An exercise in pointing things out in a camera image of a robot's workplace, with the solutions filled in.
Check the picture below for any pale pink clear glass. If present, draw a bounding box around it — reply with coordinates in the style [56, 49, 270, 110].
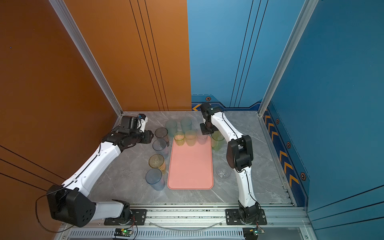
[197, 132, 208, 145]

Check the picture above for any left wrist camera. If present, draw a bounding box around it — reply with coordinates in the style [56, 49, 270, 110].
[137, 114, 148, 132]

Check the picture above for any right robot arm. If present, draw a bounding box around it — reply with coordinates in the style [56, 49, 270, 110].
[200, 103, 261, 225]

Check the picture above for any yellow-green short glass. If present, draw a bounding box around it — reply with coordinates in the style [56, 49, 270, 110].
[185, 130, 197, 147]

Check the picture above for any right green circuit board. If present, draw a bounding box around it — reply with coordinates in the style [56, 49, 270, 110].
[243, 228, 265, 240]

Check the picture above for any aluminium corner post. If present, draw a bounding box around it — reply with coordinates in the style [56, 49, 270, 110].
[258, 0, 319, 117]
[50, 0, 124, 117]

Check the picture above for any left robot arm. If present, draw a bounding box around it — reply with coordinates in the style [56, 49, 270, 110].
[46, 114, 154, 227]

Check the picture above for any aluminium front rail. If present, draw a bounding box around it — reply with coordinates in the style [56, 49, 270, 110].
[55, 204, 317, 240]

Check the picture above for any left green circuit board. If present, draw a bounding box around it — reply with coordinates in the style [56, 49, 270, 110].
[114, 228, 135, 239]

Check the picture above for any tall green glass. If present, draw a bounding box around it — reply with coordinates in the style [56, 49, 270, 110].
[211, 131, 225, 151]

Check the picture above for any amber orange glass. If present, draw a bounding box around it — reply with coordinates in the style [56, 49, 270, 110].
[149, 154, 166, 175]

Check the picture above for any tall blue glass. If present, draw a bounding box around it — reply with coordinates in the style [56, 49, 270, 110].
[145, 169, 165, 191]

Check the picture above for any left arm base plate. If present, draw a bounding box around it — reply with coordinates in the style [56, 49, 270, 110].
[104, 209, 147, 226]

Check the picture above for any blue short glass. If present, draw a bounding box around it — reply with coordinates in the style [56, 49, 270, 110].
[152, 139, 169, 159]

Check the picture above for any green circuit board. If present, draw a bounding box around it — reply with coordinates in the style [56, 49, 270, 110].
[114, 228, 135, 239]
[243, 228, 265, 240]

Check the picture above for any small green glass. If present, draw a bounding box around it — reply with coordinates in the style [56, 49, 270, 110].
[174, 131, 185, 146]

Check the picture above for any right aluminium corner post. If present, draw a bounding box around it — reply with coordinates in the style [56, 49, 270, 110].
[258, 0, 319, 117]

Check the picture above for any smoky grey glass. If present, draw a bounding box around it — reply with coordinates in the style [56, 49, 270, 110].
[155, 127, 169, 146]

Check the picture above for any left aluminium corner post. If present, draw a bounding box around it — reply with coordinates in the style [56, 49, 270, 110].
[50, 0, 124, 117]

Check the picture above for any pink plastic tray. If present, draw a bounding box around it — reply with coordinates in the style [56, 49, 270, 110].
[167, 137, 214, 190]

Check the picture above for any clear short glass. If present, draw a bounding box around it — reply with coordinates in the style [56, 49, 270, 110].
[215, 165, 232, 182]

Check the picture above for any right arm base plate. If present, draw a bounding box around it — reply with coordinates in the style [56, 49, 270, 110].
[225, 209, 268, 226]

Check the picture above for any teal textured glass right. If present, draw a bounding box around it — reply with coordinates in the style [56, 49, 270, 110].
[180, 117, 192, 133]

